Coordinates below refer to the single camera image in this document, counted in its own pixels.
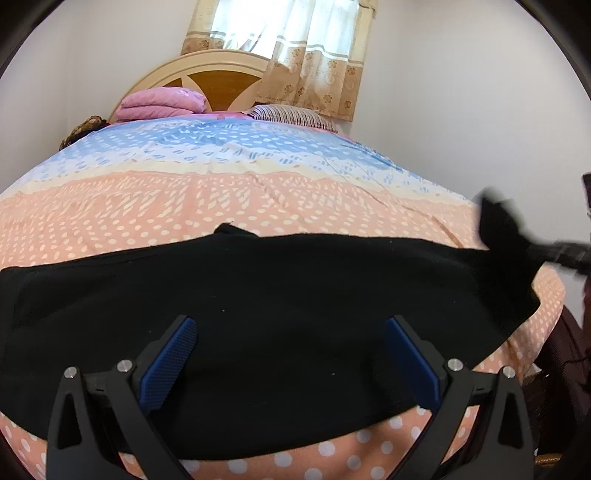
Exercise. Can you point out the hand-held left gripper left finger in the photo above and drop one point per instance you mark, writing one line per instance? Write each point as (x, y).
(168, 364)

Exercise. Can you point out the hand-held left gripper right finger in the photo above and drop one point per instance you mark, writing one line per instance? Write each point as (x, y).
(413, 364)

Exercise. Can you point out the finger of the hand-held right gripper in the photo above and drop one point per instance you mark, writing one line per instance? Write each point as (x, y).
(565, 254)

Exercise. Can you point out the black pants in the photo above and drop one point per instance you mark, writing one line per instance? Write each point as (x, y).
(277, 300)

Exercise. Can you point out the dark maroon suitcase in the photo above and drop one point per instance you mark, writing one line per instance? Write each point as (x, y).
(565, 369)

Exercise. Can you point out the polka dot bedspread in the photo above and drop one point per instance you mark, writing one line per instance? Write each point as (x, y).
(231, 184)

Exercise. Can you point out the folded pink blanket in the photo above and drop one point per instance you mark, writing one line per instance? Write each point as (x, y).
(161, 104)

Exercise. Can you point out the striped pillow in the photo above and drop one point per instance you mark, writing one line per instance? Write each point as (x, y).
(291, 115)

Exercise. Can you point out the cream wooden headboard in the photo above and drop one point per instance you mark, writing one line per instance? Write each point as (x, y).
(217, 78)

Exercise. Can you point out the beige floral window curtain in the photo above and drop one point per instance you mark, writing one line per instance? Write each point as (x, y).
(323, 69)

